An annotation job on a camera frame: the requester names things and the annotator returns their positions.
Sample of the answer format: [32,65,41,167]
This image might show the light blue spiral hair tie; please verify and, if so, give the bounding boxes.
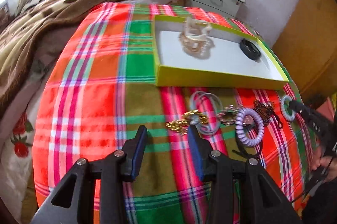
[280,95,298,122]

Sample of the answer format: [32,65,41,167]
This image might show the dark beaded bracelet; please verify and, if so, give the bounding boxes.
[253,99,284,128]

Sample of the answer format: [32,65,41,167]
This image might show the gold chain jewelry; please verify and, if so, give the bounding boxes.
[166,110,209,136]

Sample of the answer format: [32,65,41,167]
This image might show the grey elastic hair ties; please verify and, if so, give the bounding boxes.
[189,90,225,135]

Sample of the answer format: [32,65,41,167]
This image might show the purple spiral hair tie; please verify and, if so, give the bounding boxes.
[235,107,265,148]

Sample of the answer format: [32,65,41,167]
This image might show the black wristband watch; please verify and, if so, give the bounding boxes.
[239,39,261,61]

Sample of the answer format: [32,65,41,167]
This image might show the translucent beige hair claw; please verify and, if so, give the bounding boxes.
[179,17,214,59]

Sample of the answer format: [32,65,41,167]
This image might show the person's right hand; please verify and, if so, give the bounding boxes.
[311,146,337,182]

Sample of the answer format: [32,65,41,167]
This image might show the wooden door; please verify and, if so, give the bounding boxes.
[273,0,336,100]

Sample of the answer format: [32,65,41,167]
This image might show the red green plaid cloth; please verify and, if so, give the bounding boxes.
[32,2,314,223]

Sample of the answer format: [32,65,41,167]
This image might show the yellow-green shallow box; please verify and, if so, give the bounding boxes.
[152,15,290,90]

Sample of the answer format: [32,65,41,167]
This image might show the brown fleece blanket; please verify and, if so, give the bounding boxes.
[0,0,185,119]

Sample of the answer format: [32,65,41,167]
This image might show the green beaded bracelet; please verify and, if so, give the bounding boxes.
[218,104,242,127]

